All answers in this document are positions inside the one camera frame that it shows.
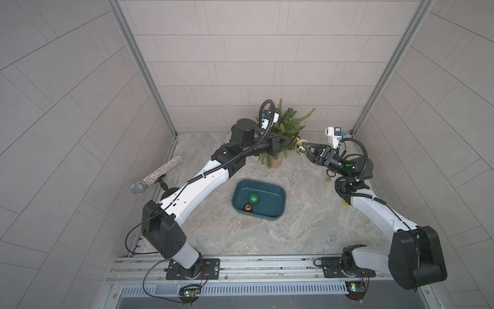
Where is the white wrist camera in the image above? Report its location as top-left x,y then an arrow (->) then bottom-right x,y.
261,110 -> 279,130
325,127 -> 345,149

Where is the shiny gold ball ornament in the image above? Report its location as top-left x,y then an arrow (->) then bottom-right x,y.
295,139 -> 307,155

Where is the aluminium rail frame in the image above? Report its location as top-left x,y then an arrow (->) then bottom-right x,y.
107,252 -> 431,298

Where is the black corrugated right cable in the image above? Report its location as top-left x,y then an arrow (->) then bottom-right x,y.
333,138 -> 369,194

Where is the green circuit board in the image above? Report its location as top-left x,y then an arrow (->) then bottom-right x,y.
178,284 -> 201,305
346,282 -> 367,301

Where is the small green christmas tree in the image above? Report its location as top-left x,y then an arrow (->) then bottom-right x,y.
258,99 -> 316,169

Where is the teal plastic bin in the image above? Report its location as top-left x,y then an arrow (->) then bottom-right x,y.
232,179 -> 286,221

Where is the right green circuit board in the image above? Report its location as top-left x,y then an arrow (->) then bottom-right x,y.
346,282 -> 367,301

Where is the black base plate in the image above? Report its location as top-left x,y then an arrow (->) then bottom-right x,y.
166,257 -> 221,280
313,256 -> 376,279

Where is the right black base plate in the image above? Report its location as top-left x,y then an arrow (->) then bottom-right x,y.
313,256 -> 376,279

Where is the copper ball ornament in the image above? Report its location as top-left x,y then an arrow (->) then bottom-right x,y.
243,204 -> 254,212

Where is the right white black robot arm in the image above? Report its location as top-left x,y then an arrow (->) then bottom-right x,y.
296,139 -> 448,290

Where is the green glitter ball ornament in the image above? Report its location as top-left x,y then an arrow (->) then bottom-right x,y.
248,193 -> 260,206

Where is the black corrugated left cable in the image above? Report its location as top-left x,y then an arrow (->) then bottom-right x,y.
184,99 -> 277,186

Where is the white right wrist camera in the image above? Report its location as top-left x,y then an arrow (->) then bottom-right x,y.
325,127 -> 345,149

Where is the left green circuit board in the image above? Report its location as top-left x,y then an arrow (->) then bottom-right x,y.
178,284 -> 201,305

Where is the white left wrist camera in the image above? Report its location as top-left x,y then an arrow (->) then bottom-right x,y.
261,110 -> 279,130

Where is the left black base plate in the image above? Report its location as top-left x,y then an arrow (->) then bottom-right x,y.
166,257 -> 221,280

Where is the glitter silver microphone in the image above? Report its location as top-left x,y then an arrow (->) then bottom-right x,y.
131,156 -> 183,196

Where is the black microphone stand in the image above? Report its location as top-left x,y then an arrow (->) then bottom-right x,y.
156,174 -> 182,202

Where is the black corrugated cable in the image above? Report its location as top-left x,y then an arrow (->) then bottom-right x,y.
184,99 -> 277,186
333,138 -> 369,194

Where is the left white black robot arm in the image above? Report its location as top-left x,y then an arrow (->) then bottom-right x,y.
141,118 -> 294,279

